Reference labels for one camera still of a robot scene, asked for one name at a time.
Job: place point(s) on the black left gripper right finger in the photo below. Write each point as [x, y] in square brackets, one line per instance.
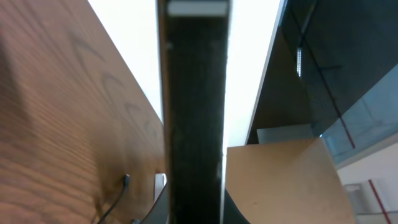
[231, 214]

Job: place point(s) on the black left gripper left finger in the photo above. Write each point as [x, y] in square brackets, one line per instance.
[159, 213]

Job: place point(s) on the white power strip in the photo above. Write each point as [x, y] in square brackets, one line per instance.
[160, 182]

